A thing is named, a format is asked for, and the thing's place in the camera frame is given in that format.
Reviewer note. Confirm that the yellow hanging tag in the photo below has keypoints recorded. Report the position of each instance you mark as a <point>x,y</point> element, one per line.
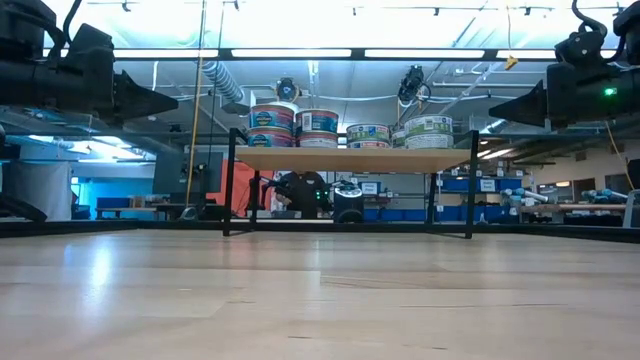
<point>511,63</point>

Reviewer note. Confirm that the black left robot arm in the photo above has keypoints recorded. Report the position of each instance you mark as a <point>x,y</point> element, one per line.
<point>30,75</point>

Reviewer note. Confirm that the white curtain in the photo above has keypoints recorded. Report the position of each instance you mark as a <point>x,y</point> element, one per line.
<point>40,190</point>

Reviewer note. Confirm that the white paper sign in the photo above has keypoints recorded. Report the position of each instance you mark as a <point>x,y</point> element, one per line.
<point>369,188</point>
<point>487,186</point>

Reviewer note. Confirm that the ceiling light rail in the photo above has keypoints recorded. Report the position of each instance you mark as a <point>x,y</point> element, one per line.
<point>357,53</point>

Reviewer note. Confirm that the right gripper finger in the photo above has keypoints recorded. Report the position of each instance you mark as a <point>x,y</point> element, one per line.
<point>527,107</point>

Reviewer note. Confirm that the silver flexible duct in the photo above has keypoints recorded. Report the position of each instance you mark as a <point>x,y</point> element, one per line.
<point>222,80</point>

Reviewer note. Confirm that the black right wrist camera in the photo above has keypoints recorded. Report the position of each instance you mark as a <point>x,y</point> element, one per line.
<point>580,47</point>

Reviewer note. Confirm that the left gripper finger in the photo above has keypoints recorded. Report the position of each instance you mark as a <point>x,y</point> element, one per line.
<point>142,102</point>

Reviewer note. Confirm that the blue storage bin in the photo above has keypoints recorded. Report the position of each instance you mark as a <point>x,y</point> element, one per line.
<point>395,215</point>
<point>460,186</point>

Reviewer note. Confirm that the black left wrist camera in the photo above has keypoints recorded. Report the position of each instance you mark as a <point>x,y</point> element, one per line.
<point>90,39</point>

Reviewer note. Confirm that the black aluminium table frame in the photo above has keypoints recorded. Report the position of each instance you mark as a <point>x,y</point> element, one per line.
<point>100,226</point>

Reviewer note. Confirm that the wooden shelf black metal legs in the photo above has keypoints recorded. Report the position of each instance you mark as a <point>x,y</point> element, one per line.
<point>350,160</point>

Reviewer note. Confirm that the dark grey monitor panel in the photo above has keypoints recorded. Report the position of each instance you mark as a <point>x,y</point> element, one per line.
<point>170,175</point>

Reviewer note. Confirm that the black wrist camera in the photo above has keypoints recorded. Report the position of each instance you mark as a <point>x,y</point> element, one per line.
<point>90,39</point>
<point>580,47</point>

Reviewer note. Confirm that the black ceiling device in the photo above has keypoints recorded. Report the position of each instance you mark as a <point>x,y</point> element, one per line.
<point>411,82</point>
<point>287,90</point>

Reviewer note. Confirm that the orange panel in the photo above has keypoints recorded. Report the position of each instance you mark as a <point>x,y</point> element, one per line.
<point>242,185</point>

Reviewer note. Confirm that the wooden workbench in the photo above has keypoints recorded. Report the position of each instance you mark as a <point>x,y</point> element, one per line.
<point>575,206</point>

